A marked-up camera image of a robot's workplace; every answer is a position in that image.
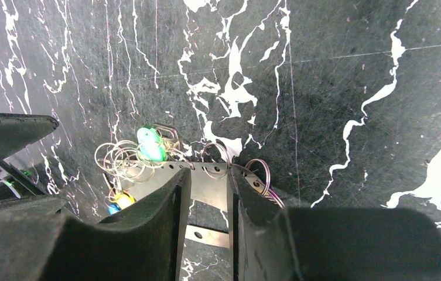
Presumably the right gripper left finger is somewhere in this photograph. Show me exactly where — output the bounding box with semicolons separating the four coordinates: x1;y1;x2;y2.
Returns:
0;168;192;280

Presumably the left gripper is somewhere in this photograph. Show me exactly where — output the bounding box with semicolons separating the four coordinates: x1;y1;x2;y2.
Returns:
0;113;67;217

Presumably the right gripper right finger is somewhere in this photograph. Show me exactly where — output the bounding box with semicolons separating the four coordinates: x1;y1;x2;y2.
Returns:
227;166;441;280

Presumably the yellow key tag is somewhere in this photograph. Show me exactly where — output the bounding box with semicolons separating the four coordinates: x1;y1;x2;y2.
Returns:
113;192;136;210

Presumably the silver keyring holder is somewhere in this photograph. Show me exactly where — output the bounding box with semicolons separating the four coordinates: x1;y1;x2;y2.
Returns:
94;124;285;249

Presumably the green key tag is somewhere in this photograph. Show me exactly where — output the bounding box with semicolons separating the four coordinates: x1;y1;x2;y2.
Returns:
136;127;167;162

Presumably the blue key tag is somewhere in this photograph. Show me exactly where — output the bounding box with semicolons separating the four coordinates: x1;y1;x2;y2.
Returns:
108;204;121;215

